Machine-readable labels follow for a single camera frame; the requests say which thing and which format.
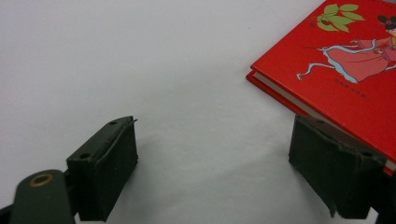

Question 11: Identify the red book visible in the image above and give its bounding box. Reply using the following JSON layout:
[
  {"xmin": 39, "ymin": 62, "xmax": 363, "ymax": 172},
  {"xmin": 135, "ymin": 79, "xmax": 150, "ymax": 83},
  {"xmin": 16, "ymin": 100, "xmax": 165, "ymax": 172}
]
[{"xmin": 246, "ymin": 0, "xmax": 396, "ymax": 176}]

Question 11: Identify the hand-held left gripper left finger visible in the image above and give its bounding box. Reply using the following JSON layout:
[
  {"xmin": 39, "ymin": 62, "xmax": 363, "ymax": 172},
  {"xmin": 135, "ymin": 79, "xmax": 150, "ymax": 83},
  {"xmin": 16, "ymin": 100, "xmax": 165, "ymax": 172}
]
[{"xmin": 66, "ymin": 115, "xmax": 139, "ymax": 222}]

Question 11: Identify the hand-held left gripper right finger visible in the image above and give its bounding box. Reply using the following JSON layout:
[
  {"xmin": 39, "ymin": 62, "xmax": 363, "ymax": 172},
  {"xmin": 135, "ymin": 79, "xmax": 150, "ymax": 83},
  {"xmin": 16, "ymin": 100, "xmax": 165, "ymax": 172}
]
[{"xmin": 288, "ymin": 114, "xmax": 387, "ymax": 220}]

